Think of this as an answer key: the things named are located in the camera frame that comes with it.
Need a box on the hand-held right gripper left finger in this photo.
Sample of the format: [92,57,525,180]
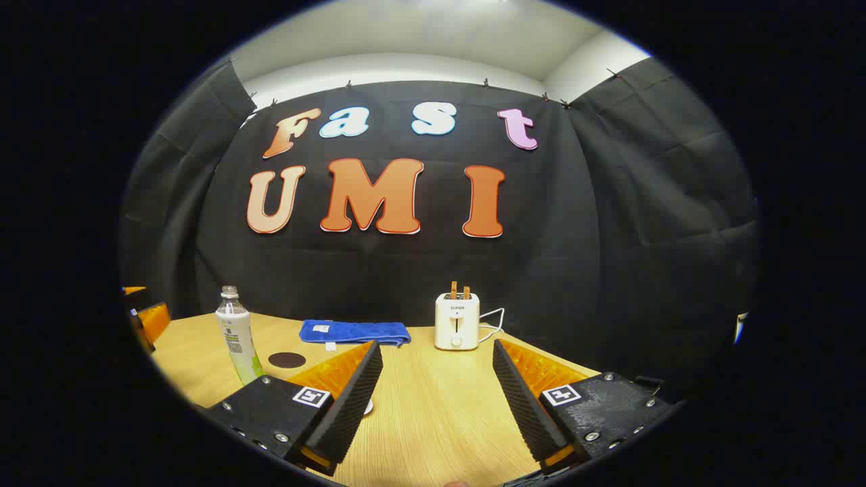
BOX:
[203,340,384,476]

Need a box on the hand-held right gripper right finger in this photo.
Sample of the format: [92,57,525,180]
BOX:
[492,339,677,474]

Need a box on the clear water bottle green label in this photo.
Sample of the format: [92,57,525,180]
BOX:
[215,285,266,386]

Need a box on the blue folded towel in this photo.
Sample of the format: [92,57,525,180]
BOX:
[299,319,412,351]

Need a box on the white toaster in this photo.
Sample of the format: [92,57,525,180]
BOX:
[434,292,481,351]

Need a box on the white toaster cable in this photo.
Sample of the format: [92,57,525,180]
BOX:
[478,308,506,344]

